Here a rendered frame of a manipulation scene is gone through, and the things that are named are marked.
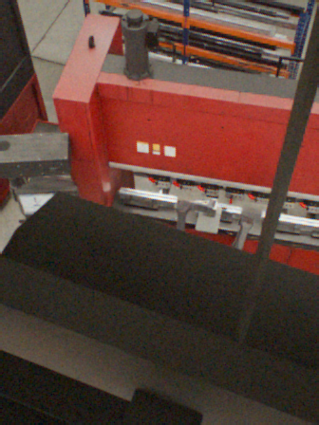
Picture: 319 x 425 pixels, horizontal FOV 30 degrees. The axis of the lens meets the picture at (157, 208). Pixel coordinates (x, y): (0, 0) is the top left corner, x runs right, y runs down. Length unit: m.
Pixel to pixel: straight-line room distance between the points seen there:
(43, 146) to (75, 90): 0.48
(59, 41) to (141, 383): 7.84
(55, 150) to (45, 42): 3.93
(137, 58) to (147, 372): 3.83
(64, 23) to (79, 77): 4.12
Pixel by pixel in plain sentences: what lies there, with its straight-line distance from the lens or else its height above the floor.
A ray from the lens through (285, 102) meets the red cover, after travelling 4.00.
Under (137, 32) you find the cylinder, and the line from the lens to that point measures 3.82.
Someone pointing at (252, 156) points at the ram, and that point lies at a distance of 4.38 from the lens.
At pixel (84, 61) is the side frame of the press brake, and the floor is 2.30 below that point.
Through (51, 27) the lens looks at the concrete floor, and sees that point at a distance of 8.20.
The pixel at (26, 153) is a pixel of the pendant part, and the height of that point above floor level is 1.95.
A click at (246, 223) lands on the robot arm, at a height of 1.48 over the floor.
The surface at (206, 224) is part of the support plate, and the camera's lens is 4.90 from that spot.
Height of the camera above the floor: 5.16
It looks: 57 degrees down
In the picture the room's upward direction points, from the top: 2 degrees counter-clockwise
